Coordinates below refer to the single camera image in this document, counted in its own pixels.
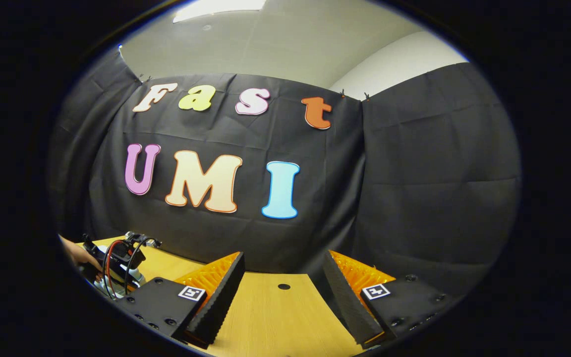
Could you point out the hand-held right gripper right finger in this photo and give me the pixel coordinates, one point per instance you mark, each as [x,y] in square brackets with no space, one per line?
[347,302]

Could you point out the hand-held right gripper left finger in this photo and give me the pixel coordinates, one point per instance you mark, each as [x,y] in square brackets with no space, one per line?
[218,297]

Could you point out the light blue suitcase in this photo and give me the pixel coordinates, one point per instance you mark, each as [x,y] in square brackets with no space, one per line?
[136,278]

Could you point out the black backdrop cloth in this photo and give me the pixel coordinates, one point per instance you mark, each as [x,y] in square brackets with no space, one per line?
[414,198]

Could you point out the ceiling light panel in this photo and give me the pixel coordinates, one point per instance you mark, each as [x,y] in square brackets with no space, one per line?
[216,7]

